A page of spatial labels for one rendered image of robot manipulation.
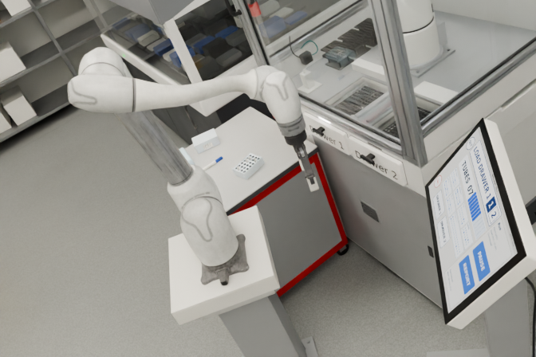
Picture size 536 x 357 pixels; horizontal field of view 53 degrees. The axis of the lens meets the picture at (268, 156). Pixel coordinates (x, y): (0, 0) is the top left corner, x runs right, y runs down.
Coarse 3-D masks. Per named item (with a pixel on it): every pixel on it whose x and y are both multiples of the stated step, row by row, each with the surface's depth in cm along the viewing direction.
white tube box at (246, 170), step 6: (246, 156) 250; (252, 156) 250; (258, 156) 247; (240, 162) 249; (252, 162) 246; (258, 162) 245; (234, 168) 246; (240, 168) 245; (246, 168) 244; (252, 168) 243; (258, 168) 246; (234, 174) 248; (240, 174) 243; (246, 174) 242; (252, 174) 244
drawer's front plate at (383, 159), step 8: (352, 136) 214; (352, 144) 215; (360, 144) 209; (352, 152) 219; (360, 152) 213; (368, 152) 207; (376, 152) 202; (360, 160) 217; (376, 160) 205; (384, 160) 199; (392, 160) 195; (376, 168) 209; (392, 168) 198; (400, 168) 194; (392, 176) 201; (400, 176) 196; (400, 184) 200
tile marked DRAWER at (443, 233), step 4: (444, 216) 156; (440, 220) 157; (444, 220) 155; (440, 224) 156; (444, 224) 154; (440, 228) 156; (444, 228) 153; (440, 232) 155; (444, 232) 153; (448, 232) 151; (440, 236) 154; (444, 236) 152; (448, 236) 150; (440, 240) 153; (444, 240) 151; (448, 240) 149; (440, 244) 152; (444, 244) 150; (440, 248) 152
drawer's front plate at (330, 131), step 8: (312, 120) 234; (320, 120) 230; (328, 128) 225; (336, 128) 222; (320, 136) 237; (328, 136) 230; (336, 136) 223; (344, 136) 217; (336, 144) 228; (344, 144) 221; (344, 152) 226
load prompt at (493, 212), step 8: (480, 144) 151; (472, 152) 154; (480, 152) 150; (472, 160) 152; (480, 160) 148; (480, 168) 147; (488, 168) 143; (480, 176) 145; (488, 176) 142; (480, 184) 144; (488, 184) 140; (480, 192) 142; (488, 192) 139; (488, 200) 138; (496, 200) 134; (488, 208) 136; (496, 208) 133; (488, 216) 135; (496, 216) 132; (488, 224) 134
